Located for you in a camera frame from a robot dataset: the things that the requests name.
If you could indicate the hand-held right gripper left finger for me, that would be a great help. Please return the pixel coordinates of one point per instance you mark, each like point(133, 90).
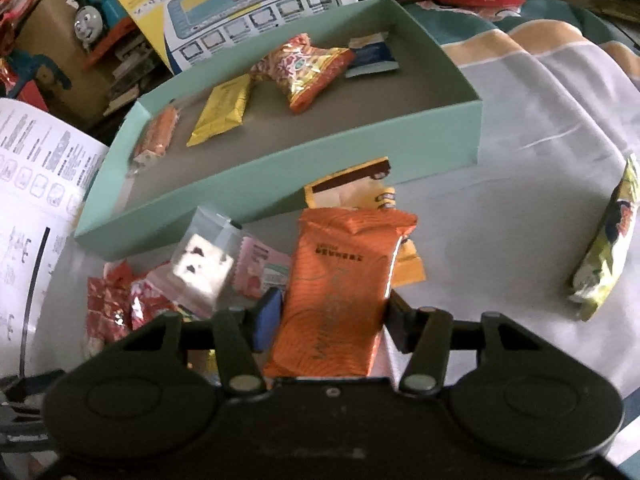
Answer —
point(266, 320)

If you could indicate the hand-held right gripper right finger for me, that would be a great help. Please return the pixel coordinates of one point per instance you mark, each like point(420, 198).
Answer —
point(398, 322)

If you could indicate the plain orange snack packet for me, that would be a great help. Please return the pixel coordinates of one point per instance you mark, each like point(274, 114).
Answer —
point(330, 300)

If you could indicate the red shiny snack packet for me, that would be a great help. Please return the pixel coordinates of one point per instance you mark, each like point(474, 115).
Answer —
point(107, 305)
point(150, 305)

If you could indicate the mint green cardboard box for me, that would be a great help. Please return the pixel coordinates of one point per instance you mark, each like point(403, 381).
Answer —
point(280, 160)

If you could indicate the green floral snack packet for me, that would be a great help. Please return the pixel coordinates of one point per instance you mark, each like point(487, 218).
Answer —
point(607, 250)

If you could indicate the orange patterned snack bag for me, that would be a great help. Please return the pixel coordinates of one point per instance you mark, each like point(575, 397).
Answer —
point(305, 67)

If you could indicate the pink snack packet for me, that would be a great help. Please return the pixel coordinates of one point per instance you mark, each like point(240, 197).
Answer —
point(257, 270)

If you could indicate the yellow orange snack packet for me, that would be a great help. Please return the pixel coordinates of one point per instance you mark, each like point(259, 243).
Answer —
point(407, 260)

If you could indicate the clear packet with white cube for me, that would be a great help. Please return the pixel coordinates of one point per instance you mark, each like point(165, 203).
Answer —
point(202, 265)

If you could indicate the yellow and brown snack packet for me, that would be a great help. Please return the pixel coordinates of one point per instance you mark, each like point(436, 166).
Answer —
point(345, 182)

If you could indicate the striped blanket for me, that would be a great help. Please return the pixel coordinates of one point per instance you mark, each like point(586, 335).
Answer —
point(525, 160)

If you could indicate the slim orange snack bar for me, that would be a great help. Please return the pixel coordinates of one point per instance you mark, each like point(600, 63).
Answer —
point(157, 135)

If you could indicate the white instruction sheet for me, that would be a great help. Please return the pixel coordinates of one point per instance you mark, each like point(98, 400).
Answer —
point(35, 200)

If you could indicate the white and blue snack packet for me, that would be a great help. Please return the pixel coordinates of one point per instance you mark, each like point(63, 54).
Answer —
point(372, 55)

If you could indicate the white yellow toy tablet box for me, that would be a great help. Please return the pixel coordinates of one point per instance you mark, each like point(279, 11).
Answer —
point(240, 5)

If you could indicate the blue toy train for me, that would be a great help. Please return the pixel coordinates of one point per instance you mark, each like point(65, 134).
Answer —
point(97, 15)

